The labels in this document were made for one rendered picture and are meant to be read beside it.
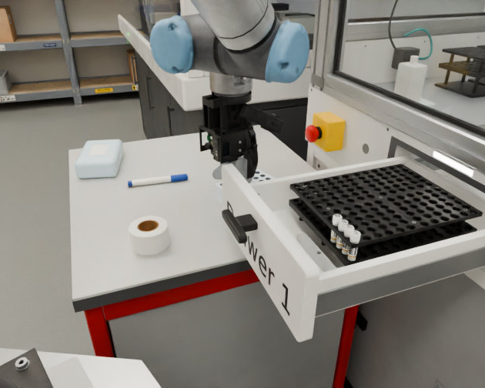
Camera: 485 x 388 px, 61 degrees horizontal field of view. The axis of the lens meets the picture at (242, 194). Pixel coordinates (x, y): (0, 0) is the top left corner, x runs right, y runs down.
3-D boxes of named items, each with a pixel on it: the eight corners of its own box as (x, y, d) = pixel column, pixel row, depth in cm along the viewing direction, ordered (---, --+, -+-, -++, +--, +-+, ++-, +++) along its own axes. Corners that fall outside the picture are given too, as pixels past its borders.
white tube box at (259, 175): (236, 215, 85) (236, 199, 83) (214, 199, 90) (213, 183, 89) (282, 197, 91) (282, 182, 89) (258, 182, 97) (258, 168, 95)
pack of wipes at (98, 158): (117, 178, 99) (114, 161, 97) (76, 180, 98) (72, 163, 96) (124, 152, 112) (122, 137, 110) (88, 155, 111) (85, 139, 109)
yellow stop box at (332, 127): (322, 153, 92) (326, 122, 89) (307, 142, 98) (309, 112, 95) (342, 150, 94) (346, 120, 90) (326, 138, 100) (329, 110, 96)
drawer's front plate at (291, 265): (299, 345, 49) (306, 273, 43) (222, 220, 72) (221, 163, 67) (312, 341, 49) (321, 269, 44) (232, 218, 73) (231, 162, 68)
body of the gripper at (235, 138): (199, 154, 79) (195, 91, 73) (235, 143, 84) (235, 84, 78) (222, 168, 74) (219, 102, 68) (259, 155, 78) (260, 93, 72)
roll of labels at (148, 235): (133, 259, 72) (130, 240, 70) (128, 236, 78) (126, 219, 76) (172, 250, 74) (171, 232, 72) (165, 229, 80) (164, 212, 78)
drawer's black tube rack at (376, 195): (345, 283, 56) (351, 245, 52) (287, 217, 70) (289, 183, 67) (470, 248, 62) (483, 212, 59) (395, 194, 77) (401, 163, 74)
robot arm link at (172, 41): (202, 21, 52) (252, 12, 59) (140, 15, 57) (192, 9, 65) (205, 84, 55) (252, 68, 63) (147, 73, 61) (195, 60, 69)
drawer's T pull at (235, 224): (239, 246, 53) (239, 237, 52) (221, 216, 59) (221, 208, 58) (265, 240, 54) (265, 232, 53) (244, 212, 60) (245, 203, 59)
